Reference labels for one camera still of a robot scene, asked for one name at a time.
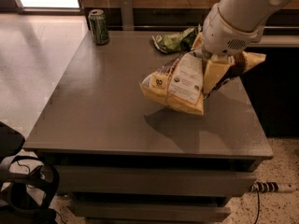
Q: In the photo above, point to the left metal bracket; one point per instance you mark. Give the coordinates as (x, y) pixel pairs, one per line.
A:
(127, 15)

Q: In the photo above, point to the green soda can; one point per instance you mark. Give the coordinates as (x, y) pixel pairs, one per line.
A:
(98, 24)

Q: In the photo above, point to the grey drawer cabinet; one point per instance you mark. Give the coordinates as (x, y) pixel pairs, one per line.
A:
(98, 117)

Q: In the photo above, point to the striped power strip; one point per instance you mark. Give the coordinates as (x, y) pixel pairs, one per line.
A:
(265, 187)

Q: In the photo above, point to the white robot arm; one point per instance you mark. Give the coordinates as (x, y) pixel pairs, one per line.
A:
(246, 15)

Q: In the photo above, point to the crumpled green chip bag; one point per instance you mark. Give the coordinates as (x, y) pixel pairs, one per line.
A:
(177, 42)

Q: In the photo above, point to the lower grey drawer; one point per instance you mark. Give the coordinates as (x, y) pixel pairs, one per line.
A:
(149, 212)

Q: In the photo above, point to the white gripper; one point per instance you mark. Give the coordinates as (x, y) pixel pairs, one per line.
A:
(223, 34)

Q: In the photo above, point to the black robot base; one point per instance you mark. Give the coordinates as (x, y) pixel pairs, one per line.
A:
(27, 197)

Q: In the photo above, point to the brown yellow chip bag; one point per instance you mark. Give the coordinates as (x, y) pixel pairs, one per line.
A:
(179, 83)

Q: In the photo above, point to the grey drawer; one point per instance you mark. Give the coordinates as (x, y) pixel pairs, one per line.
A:
(153, 181)
(149, 212)

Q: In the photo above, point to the upper grey drawer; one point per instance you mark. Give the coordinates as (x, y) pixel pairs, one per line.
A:
(153, 181)

